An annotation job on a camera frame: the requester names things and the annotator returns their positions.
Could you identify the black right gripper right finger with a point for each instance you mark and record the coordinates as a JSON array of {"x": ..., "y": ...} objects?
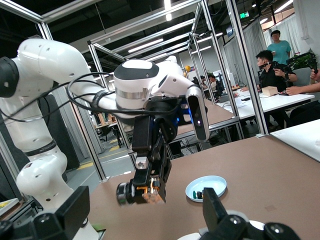
[{"x": 215, "y": 217}]

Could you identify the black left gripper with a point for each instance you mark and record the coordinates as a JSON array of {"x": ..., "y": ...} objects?
[{"x": 162, "y": 120}]

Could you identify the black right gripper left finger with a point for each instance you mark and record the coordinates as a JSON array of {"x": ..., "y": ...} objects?
[{"x": 72, "y": 217}]

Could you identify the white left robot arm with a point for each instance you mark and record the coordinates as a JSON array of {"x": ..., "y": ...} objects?
[{"x": 50, "y": 65}]

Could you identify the person with bare forearm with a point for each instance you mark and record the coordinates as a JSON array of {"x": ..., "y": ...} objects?
[{"x": 307, "y": 88}]

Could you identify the small cardboard box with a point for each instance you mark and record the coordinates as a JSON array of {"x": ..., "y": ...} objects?
[{"x": 269, "y": 91}]

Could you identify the light blue round plate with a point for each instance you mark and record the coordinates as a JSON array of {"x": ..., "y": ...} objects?
[{"x": 212, "y": 185}]

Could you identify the green yellow book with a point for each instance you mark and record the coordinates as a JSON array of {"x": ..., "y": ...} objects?
[{"x": 6, "y": 205}]

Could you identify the brown topped workbench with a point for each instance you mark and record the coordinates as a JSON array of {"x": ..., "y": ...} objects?
[{"x": 217, "y": 115}]

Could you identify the distant seated person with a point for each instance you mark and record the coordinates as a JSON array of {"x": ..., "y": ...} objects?
[{"x": 212, "y": 81}]

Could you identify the yellow ball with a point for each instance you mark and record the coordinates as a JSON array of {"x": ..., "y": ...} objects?
[{"x": 188, "y": 68}]

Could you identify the white table with label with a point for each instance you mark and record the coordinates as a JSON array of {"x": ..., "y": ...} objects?
[{"x": 300, "y": 140}]

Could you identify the long white table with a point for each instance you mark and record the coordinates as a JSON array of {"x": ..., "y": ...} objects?
[{"x": 275, "y": 103}]

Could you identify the fluorescent ceiling light strip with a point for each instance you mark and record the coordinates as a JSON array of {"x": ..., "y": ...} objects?
[
  {"x": 283, "y": 5},
  {"x": 146, "y": 45},
  {"x": 168, "y": 10}
]

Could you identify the seated person in black shirt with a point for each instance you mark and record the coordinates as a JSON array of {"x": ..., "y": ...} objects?
[{"x": 271, "y": 77}]

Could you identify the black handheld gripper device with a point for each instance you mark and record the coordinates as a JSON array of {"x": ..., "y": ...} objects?
[{"x": 277, "y": 66}]

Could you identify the grey chair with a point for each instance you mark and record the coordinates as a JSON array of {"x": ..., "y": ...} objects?
[{"x": 303, "y": 76}]

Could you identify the white curtain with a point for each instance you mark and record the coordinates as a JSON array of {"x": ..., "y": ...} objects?
[{"x": 256, "y": 40}]

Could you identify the person in teal shirt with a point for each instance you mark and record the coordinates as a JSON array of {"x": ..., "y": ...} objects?
[{"x": 280, "y": 51}]

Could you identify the green potted plant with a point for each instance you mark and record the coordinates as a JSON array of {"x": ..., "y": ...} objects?
[{"x": 303, "y": 60}]

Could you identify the green exit sign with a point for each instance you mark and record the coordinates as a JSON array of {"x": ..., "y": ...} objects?
[{"x": 244, "y": 15}]

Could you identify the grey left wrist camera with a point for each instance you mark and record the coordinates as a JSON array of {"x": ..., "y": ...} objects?
[{"x": 198, "y": 112}]

